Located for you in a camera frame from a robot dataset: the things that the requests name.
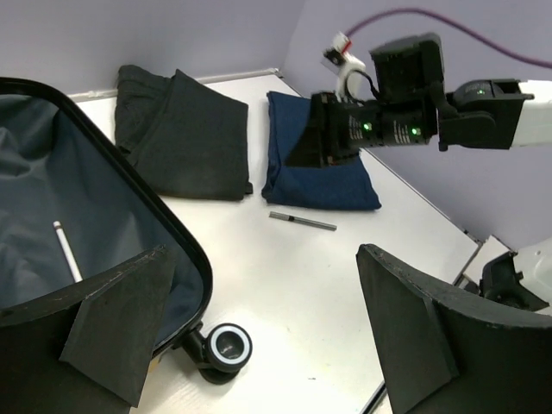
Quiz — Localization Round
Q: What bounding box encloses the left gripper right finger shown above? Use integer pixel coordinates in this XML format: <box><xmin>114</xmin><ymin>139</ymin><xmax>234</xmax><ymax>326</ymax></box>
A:
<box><xmin>356</xmin><ymin>244</ymin><xmax>551</xmax><ymax>413</ymax></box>

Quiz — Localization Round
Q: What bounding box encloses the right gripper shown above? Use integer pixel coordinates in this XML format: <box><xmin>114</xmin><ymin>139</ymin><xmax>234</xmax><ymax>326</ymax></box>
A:
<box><xmin>285</xmin><ymin>92</ymin><xmax>431</xmax><ymax>168</ymax></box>

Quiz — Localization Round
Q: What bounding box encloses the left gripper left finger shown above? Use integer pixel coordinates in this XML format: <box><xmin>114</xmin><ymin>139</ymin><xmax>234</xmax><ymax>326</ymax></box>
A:
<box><xmin>1</xmin><ymin>247</ymin><xmax>176</xmax><ymax>413</ymax></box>

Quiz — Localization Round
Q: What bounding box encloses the navy blue garment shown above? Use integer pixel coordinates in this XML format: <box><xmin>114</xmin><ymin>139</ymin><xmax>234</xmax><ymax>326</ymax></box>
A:
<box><xmin>261</xmin><ymin>91</ymin><xmax>381</xmax><ymax>211</ymax></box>

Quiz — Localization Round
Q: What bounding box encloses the grey metal pen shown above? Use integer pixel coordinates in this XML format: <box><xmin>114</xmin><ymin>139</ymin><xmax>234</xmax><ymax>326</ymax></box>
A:
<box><xmin>269</xmin><ymin>211</ymin><xmax>337</xmax><ymax>231</ymax></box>

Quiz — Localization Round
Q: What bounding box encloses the black garment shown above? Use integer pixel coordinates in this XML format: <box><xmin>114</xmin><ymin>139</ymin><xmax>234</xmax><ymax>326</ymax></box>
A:
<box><xmin>115</xmin><ymin>65</ymin><xmax>254</xmax><ymax>201</ymax></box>

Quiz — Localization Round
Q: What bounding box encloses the yellow hard-shell suitcase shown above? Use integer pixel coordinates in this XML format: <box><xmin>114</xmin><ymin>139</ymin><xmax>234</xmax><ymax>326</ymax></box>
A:
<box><xmin>1</xmin><ymin>78</ymin><xmax>253</xmax><ymax>385</ymax></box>

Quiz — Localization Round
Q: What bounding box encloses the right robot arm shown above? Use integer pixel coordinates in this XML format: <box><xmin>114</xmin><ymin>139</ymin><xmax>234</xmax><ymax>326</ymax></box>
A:
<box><xmin>285</xmin><ymin>33</ymin><xmax>551</xmax><ymax>167</ymax></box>

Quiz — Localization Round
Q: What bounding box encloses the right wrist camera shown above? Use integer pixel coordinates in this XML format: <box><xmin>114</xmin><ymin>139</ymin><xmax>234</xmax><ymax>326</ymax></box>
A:
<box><xmin>323</xmin><ymin>32</ymin><xmax>366</xmax><ymax>102</ymax></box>

